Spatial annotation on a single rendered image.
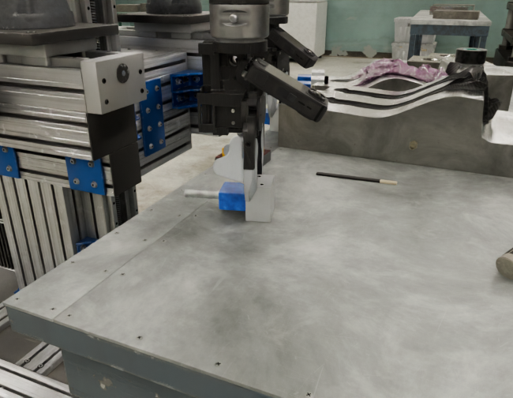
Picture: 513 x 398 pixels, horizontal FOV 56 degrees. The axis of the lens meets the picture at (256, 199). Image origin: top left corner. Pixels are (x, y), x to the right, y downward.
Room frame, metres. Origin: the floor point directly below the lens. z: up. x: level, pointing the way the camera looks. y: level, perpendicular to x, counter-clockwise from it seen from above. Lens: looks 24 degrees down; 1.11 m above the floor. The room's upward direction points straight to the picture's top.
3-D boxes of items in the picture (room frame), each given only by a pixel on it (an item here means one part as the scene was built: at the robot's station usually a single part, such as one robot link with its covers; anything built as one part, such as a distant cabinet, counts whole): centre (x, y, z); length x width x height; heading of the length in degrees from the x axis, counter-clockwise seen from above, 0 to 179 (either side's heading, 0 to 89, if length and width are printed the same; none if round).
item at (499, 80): (1.35, -0.39, 0.86); 0.50 x 0.26 x 0.11; 83
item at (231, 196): (0.66, 0.04, 0.83); 0.13 x 0.05 x 0.05; 82
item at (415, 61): (1.73, -0.64, 0.84); 0.20 x 0.15 x 0.07; 66
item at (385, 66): (1.35, -0.39, 0.90); 0.26 x 0.18 x 0.08; 83
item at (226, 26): (0.65, 0.02, 1.07); 0.08 x 0.08 x 0.05
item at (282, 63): (1.12, -0.03, 0.99); 0.09 x 0.08 x 0.12; 66
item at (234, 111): (0.65, 0.03, 0.99); 0.09 x 0.08 x 0.12; 82
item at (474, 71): (1.01, -0.32, 0.92); 0.35 x 0.16 x 0.09; 66
